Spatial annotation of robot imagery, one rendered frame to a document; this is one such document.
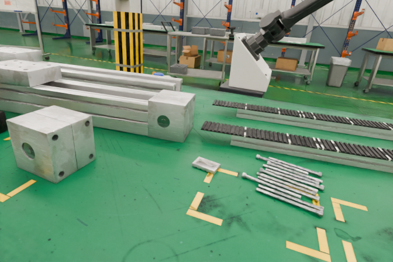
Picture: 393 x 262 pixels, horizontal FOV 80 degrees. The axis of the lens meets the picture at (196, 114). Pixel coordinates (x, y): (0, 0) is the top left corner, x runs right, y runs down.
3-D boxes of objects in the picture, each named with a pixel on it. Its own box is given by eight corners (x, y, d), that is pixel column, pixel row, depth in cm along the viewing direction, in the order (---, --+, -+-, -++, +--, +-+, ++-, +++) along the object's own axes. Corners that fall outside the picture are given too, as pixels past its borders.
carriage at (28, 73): (63, 87, 71) (60, 64, 68) (32, 97, 61) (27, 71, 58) (19, 80, 74) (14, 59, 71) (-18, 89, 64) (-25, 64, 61)
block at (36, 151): (104, 153, 49) (101, 111, 46) (55, 183, 40) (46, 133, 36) (70, 141, 53) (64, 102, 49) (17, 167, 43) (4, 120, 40)
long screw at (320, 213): (322, 214, 37) (323, 210, 37) (321, 219, 37) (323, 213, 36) (257, 189, 42) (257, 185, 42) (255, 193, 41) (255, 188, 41)
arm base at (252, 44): (257, 57, 113) (242, 37, 111) (272, 46, 109) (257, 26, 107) (257, 61, 105) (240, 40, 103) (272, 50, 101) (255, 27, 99)
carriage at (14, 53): (44, 68, 93) (41, 50, 90) (19, 72, 83) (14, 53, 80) (10, 63, 96) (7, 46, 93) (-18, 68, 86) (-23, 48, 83)
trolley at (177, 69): (224, 86, 419) (231, 26, 381) (223, 95, 368) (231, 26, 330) (168, 80, 429) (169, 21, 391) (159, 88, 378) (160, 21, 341)
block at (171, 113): (195, 123, 67) (197, 91, 64) (183, 142, 56) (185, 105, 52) (165, 118, 69) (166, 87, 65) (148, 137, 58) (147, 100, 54)
